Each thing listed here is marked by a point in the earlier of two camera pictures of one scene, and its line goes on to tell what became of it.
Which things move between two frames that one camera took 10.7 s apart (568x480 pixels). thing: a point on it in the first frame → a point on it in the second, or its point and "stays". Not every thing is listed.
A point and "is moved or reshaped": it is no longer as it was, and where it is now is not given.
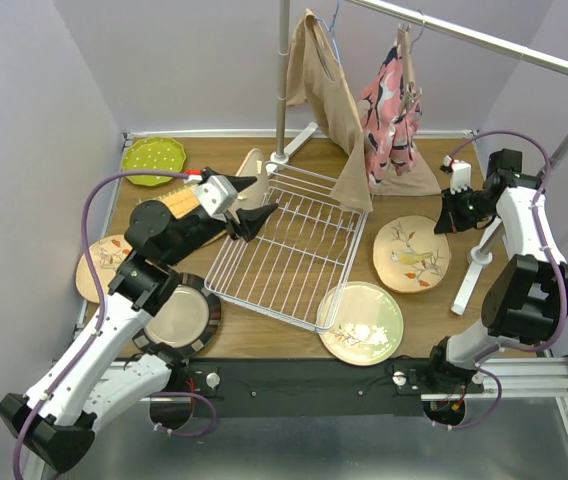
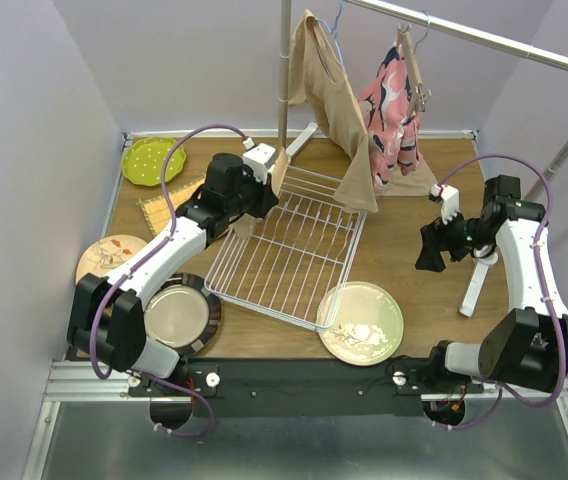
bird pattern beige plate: (409, 256) is moved or reshaped
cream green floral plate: (368, 325) stays
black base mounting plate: (319, 387) stays
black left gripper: (253, 219) → (267, 199)
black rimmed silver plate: (188, 319) stays
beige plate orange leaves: (107, 253) stays
